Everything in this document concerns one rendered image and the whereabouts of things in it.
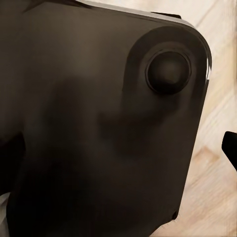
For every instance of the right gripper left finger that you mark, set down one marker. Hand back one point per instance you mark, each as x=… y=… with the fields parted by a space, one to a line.
x=12 y=147

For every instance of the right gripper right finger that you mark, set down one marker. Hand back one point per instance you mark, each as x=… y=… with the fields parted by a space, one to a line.
x=229 y=146

